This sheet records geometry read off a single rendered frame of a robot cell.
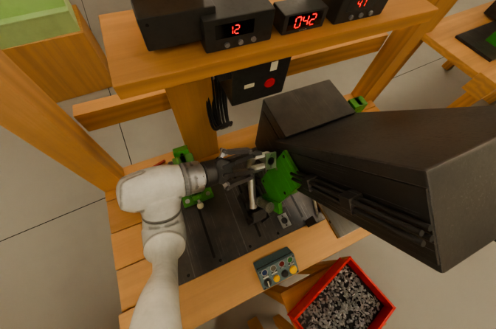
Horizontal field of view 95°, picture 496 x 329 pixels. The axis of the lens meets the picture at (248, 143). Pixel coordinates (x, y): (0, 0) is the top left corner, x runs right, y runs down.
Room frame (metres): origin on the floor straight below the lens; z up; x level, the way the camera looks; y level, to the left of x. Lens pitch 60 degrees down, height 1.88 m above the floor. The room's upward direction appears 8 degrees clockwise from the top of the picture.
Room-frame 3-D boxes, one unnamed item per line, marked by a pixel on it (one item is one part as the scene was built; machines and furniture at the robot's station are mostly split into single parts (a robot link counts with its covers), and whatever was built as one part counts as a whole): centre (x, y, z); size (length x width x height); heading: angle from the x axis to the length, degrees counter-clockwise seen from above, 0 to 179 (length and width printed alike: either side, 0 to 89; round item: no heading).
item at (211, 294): (0.15, -0.32, 0.82); 1.50 x 0.14 x 0.15; 120
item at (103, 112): (0.71, 0.00, 1.23); 1.30 x 0.05 x 0.09; 120
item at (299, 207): (0.39, -0.18, 0.89); 1.10 x 0.42 x 0.02; 120
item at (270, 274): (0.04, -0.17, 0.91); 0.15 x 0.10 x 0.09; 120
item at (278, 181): (0.30, -0.15, 1.17); 0.13 x 0.12 x 0.20; 120
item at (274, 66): (0.52, 0.02, 1.42); 0.17 x 0.12 x 0.15; 120
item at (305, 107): (0.56, -0.21, 1.07); 0.30 x 0.18 x 0.34; 120
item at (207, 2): (0.44, 0.18, 1.59); 0.15 x 0.07 x 0.07; 120
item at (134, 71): (0.62, -0.05, 1.52); 0.90 x 0.25 x 0.04; 120
